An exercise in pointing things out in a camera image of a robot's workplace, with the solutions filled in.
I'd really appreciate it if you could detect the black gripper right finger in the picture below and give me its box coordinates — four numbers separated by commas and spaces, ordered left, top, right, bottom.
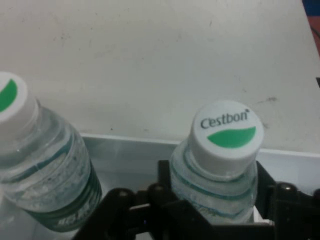
254, 161, 320, 240

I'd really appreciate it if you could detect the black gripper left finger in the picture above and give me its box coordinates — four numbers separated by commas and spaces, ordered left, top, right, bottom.
72, 159, 211, 240

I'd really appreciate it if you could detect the Cestbon water bottle white cap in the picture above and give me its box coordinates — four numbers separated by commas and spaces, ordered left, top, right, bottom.
169, 99, 265, 225
0, 71, 104, 233

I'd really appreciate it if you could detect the white ByteDance cardboard box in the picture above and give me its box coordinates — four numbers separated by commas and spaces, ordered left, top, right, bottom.
0, 133, 320, 240

